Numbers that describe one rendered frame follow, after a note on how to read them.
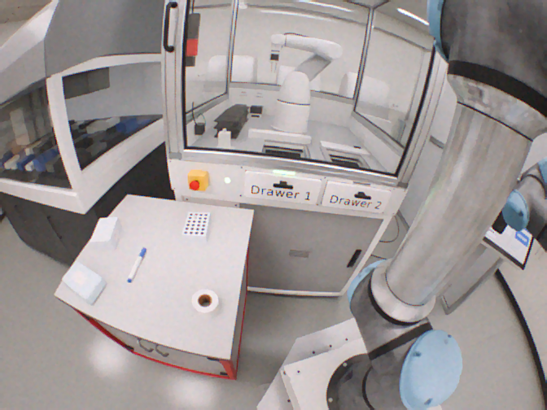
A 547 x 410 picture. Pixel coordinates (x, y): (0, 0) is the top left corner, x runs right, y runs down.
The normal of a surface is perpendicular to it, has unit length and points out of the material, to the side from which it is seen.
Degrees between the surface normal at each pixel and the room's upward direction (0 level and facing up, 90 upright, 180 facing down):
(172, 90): 90
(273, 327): 1
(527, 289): 90
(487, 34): 96
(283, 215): 90
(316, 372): 0
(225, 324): 0
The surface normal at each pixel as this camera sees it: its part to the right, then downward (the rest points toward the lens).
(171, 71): -0.04, 0.59
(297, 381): 0.11, -0.80
